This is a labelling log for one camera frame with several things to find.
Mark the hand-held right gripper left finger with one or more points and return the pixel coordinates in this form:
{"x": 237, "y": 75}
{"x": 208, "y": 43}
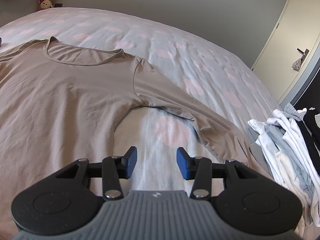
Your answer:
{"x": 131, "y": 162}

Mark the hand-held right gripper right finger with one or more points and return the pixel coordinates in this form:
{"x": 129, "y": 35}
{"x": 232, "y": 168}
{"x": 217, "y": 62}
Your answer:
{"x": 181, "y": 163}

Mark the taupe long-sleeve shirt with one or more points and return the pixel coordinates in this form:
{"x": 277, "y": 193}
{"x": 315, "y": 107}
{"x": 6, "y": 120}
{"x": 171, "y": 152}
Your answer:
{"x": 75, "y": 92}

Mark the stack of folded clothes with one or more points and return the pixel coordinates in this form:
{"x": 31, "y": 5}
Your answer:
{"x": 300, "y": 140}

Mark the grey folded garment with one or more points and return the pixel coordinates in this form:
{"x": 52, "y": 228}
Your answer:
{"x": 287, "y": 152}

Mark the bed with pink-dotted sheet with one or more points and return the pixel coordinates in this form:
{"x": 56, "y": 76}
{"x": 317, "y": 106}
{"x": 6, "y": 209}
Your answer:
{"x": 200, "y": 55}

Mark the grey ribbed garment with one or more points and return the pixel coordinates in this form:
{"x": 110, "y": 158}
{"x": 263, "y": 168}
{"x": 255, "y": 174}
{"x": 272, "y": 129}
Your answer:
{"x": 292, "y": 111}

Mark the black garment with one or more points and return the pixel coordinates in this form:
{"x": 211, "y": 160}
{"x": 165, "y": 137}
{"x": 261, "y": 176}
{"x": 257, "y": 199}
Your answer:
{"x": 311, "y": 125}

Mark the small hanging pouch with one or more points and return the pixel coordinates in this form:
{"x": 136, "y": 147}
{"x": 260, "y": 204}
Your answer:
{"x": 297, "y": 65}

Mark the cream door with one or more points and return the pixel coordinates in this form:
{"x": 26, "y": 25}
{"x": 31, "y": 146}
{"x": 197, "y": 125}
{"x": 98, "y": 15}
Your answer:
{"x": 282, "y": 35}

